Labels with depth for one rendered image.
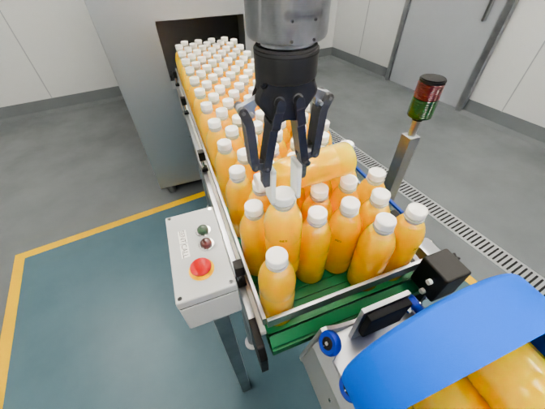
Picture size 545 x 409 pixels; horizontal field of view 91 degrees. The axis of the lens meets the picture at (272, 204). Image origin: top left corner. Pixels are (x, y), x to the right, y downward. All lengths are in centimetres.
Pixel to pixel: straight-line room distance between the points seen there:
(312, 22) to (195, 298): 40
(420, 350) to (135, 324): 160
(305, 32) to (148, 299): 170
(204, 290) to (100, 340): 141
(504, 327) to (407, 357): 10
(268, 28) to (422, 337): 35
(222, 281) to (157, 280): 143
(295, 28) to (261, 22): 3
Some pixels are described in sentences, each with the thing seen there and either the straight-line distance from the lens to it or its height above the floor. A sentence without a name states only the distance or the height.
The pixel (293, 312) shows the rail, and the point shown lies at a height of 98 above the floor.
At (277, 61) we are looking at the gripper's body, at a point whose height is 141.
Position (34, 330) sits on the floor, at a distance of 208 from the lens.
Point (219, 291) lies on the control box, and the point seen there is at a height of 109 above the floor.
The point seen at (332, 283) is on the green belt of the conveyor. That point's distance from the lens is 70.
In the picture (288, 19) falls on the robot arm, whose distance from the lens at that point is 30.
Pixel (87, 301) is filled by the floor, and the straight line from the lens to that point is 201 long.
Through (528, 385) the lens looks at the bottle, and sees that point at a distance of 39.
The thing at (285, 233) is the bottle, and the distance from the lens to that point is 48.
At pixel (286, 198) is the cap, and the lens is 44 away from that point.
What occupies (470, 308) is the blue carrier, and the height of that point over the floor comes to 123.
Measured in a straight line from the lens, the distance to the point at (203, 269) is 48.
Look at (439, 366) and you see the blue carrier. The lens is 34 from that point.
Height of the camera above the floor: 150
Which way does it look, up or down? 44 degrees down
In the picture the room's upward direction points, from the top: 1 degrees counter-clockwise
